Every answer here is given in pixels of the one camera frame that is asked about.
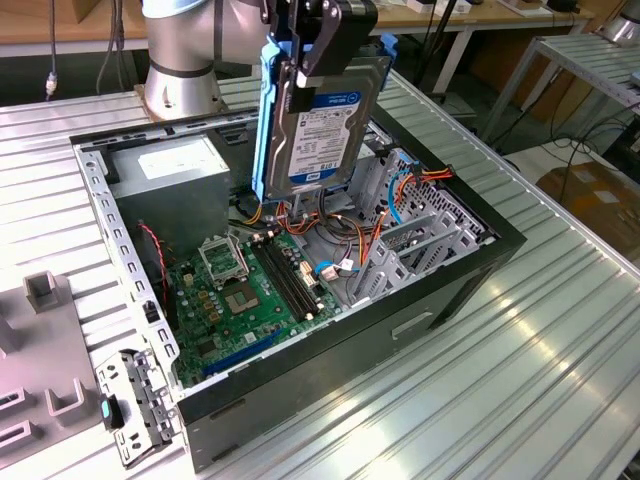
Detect hard disk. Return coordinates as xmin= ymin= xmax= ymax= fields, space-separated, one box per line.
xmin=251 ymin=32 xmax=399 ymax=206

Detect orange red power wire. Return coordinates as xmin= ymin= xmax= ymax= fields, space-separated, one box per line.
xmin=412 ymin=166 xmax=455 ymax=189

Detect grey metal disk bay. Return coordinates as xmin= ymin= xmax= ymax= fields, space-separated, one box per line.
xmin=347 ymin=149 xmax=496 ymax=309

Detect black stand pole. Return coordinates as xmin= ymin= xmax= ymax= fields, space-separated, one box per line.
xmin=412 ymin=0 xmax=461 ymax=99

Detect wooden desk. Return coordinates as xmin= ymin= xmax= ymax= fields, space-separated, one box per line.
xmin=0 ymin=0 xmax=599 ymax=96

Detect grey power supply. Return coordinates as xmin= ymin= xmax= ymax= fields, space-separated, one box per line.
xmin=107 ymin=133 xmax=232 ymax=251

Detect metal slat side table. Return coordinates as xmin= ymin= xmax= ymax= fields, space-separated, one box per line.
xmin=479 ymin=32 xmax=640 ymax=146

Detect black RAM slot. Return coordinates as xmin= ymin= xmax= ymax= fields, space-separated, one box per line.
xmin=265 ymin=233 xmax=326 ymax=314
xmin=252 ymin=238 xmax=315 ymax=323

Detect metal socket cover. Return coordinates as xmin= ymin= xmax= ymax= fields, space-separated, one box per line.
xmin=198 ymin=235 xmax=250 ymax=287

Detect CPU socket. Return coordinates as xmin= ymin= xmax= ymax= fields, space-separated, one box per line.
xmin=223 ymin=282 xmax=262 ymax=317

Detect large cardboard box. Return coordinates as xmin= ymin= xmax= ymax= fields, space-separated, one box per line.
xmin=535 ymin=160 xmax=640 ymax=256

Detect green motherboard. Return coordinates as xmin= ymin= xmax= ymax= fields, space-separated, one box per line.
xmin=164 ymin=232 xmax=344 ymax=391

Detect black PC case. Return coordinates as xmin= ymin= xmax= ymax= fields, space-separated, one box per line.
xmin=68 ymin=89 xmax=529 ymax=474

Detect blue expansion slot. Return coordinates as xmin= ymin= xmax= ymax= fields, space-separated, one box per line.
xmin=202 ymin=332 xmax=282 ymax=377

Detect grey parts rack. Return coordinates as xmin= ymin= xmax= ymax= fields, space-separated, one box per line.
xmin=0 ymin=269 xmax=104 ymax=456

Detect black blue latch tab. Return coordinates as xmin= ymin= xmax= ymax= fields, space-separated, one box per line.
xmin=98 ymin=393 xmax=125 ymax=431

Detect blue data wire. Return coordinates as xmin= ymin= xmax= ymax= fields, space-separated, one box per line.
xmin=386 ymin=167 xmax=419 ymax=229

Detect orange red wire bundle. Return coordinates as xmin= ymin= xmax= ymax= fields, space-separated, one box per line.
xmin=276 ymin=199 xmax=394 ymax=266

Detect yellow black power wires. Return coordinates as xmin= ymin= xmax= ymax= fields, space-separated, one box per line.
xmin=238 ymin=197 xmax=266 ymax=227

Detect short blue wire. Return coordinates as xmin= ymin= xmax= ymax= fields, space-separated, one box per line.
xmin=313 ymin=258 xmax=362 ymax=275

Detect black cable silver plug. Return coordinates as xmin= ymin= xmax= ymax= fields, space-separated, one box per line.
xmin=44 ymin=0 xmax=60 ymax=103

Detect red black fan wire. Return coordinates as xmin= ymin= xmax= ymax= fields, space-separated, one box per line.
xmin=138 ymin=223 xmax=170 ymax=306

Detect grey metal card bracket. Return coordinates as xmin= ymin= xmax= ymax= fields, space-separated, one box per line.
xmin=94 ymin=348 xmax=182 ymax=470

